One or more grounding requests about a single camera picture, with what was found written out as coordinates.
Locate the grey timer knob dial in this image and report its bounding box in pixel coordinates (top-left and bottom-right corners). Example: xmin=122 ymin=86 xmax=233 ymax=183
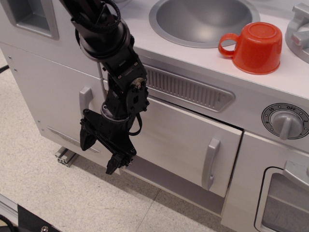
xmin=261 ymin=103 xmax=309 ymax=140

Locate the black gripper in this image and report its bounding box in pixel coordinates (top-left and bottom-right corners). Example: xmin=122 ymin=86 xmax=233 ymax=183
xmin=80 ymin=109 xmax=137 ymax=174

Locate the aluminium extrusion bar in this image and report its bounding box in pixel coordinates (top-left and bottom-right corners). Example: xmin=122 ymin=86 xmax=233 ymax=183
xmin=55 ymin=147 xmax=79 ymax=167

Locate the white fridge door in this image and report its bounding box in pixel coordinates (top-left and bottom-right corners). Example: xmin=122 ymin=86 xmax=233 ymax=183
xmin=0 ymin=43 xmax=112 ymax=167

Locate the grey fridge door handle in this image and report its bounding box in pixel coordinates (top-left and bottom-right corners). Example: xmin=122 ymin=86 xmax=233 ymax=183
xmin=79 ymin=87 xmax=93 ymax=116

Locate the grey oven door handle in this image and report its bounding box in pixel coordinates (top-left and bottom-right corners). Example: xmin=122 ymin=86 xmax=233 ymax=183
xmin=282 ymin=160 xmax=309 ymax=191

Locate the grey vent grille panel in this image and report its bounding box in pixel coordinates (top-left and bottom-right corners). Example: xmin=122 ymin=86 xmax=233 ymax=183
xmin=145 ymin=65 xmax=236 ymax=112

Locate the white toy oven door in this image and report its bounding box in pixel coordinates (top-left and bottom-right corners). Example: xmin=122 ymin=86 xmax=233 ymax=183
xmin=254 ymin=167 xmax=309 ymax=232

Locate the orange plastic cup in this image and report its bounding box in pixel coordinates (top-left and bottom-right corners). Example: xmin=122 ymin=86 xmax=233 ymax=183
xmin=218 ymin=22 xmax=283 ymax=75

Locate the grey cabinet door handle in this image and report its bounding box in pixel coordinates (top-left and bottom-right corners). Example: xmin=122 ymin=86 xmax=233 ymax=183
xmin=201 ymin=138 xmax=221 ymax=190

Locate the grey stove burner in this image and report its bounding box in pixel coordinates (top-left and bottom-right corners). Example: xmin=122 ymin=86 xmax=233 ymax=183
xmin=285 ymin=3 xmax=309 ymax=63

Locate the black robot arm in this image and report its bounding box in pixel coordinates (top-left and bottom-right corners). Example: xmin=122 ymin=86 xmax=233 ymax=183
xmin=62 ymin=0 xmax=149 ymax=174

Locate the grey ice dispenser recess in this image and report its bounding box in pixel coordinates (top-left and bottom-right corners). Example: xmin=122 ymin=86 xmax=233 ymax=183
xmin=0 ymin=0 xmax=59 ymax=40

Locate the white cabinet door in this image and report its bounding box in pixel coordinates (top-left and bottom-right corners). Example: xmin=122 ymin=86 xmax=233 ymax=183
xmin=130 ymin=97 xmax=242 ymax=197

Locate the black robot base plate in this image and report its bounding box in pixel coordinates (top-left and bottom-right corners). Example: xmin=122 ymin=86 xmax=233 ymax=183
xmin=0 ymin=206 xmax=60 ymax=232

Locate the silver fridge nameplate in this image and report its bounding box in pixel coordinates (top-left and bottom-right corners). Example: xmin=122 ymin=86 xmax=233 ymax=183
xmin=47 ymin=126 xmax=100 ymax=155

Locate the grey toy sink basin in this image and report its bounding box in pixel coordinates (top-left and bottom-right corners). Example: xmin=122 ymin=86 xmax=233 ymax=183
xmin=149 ymin=0 xmax=260 ymax=48

